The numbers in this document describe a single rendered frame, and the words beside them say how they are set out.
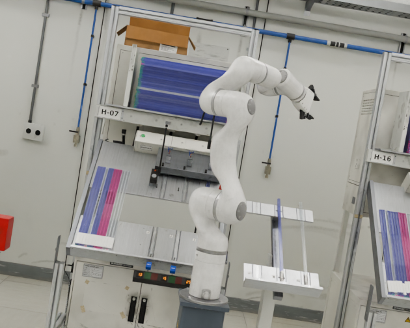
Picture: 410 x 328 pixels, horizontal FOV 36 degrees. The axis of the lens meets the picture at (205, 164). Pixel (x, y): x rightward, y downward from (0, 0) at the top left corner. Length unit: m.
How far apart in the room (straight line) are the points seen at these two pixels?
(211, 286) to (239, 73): 0.80
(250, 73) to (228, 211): 0.52
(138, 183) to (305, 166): 1.98
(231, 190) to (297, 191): 2.56
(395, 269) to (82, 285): 1.53
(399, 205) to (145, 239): 1.34
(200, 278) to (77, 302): 1.04
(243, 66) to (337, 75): 2.59
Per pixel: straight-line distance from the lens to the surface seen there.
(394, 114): 3.63
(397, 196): 3.46
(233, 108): 2.28
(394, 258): 3.19
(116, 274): 3.23
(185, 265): 2.88
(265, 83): 2.51
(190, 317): 2.42
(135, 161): 3.28
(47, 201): 4.93
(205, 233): 2.39
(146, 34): 3.65
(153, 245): 2.94
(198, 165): 3.21
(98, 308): 3.29
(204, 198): 2.39
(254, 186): 4.82
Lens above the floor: 1.35
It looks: 3 degrees down
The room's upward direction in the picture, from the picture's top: 9 degrees clockwise
